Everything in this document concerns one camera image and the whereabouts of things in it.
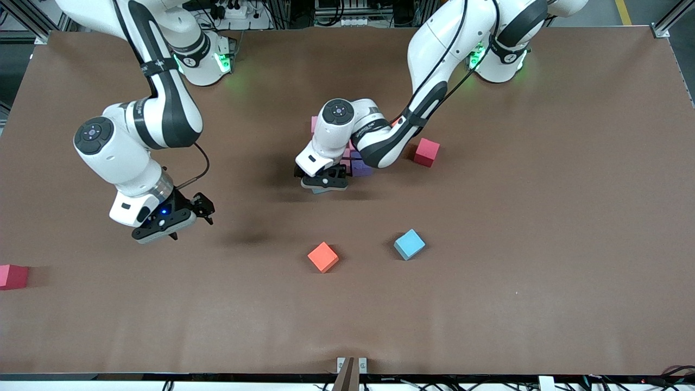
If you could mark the purple foam cube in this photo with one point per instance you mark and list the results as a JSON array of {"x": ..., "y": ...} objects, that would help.
[{"x": 362, "y": 167}]

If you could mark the blue foam cube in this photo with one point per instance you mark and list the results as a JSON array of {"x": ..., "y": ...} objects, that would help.
[
  {"x": 323, "y": 190},
  {"x": 409, "y": 244}
]

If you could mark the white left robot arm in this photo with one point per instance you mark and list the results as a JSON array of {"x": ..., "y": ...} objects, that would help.
[{"x": 434, "y": 43}]

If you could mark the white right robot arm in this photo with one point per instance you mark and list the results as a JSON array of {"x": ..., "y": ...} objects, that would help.
[{"x": 114, "y": 157}]

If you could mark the red foam cube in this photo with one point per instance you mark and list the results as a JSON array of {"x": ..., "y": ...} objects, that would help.
[
  {"x": 427, "y": 152},
  {"x": 12, "y": 277}
]

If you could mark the brown table cover sheet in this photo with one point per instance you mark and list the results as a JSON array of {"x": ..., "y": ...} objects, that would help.
[{"x": 163, "y": 326}]

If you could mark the white power strip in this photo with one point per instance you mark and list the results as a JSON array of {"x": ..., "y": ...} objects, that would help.
[{"x": 239, "y": 12}]

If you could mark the small metal clamp bracket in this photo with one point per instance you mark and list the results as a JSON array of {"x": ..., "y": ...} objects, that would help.
[{"x": 362, "y": 365}]

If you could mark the brown tapered mount pole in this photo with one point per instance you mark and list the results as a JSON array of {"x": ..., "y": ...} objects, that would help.
[{"x": 343, "y": 380}]

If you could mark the aluminium frame profile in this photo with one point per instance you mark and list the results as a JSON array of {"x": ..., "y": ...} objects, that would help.
[
  {"x": 27, "y": 15},
  {"x": 673, "y": 17}
]

